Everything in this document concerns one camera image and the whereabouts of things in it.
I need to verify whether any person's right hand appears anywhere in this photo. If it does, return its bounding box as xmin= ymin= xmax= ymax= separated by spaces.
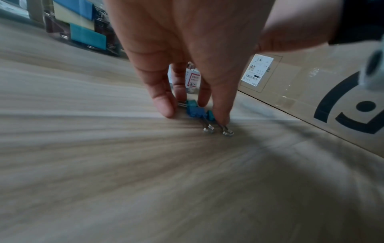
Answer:
xmin=257 ymin=0 xmax=343 ymax=53

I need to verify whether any person's left hand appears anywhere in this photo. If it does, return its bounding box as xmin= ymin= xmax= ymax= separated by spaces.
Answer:
xmin=103 ymin=0 xmax=278 ymax=126

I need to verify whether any small clear plastic jar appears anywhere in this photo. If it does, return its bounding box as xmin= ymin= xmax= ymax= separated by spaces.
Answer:
xmin=167 ymin=61 xmax=202 ymax=95

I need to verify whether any small teal binder clip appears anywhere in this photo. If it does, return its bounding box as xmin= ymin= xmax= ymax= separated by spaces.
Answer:
xmin=177 ymin=99 xmax=199 ymax=109
xmin=206 ymin=110 xmax=235 ymax=137

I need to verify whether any small blue binder clip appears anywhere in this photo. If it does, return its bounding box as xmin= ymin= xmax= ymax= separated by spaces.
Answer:
xmin=186 ymin=106 xmax=216 ymax=134

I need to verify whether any heap of large binder clips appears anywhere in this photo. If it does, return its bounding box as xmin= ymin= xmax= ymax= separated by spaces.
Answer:
xmin=44 ymin=0 xmax=113 ymax=52

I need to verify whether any large clear plastic jar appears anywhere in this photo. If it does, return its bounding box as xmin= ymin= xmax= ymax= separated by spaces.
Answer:
xmin=41 ymin=0 xmax=124 ymax=58

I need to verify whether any brown cardboard box black logo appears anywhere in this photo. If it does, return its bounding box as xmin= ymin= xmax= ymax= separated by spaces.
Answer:
xmin=236 ymin=39 xmax=384 ymax=159

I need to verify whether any black right wrist strap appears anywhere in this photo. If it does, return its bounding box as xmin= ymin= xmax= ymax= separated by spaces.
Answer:
xmin=327 ymin=0 xmax=384 ymax=46

